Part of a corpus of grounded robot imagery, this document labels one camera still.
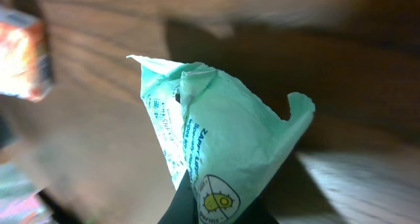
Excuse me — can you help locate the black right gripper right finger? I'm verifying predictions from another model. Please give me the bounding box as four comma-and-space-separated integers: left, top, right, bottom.
234, 197, 278, 224

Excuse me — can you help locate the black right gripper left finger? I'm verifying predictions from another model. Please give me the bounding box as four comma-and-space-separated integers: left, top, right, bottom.
158, 170, 199, 224

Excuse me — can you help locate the teal snack packet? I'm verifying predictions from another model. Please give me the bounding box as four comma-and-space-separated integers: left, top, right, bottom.
135, 55, 316, 223

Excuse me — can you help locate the orange tissue pack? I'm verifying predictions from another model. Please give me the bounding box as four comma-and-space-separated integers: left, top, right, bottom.
1, 7, 53, 102

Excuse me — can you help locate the round clear packaged item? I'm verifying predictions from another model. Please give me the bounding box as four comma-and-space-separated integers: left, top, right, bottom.
1, 163, 53, 224

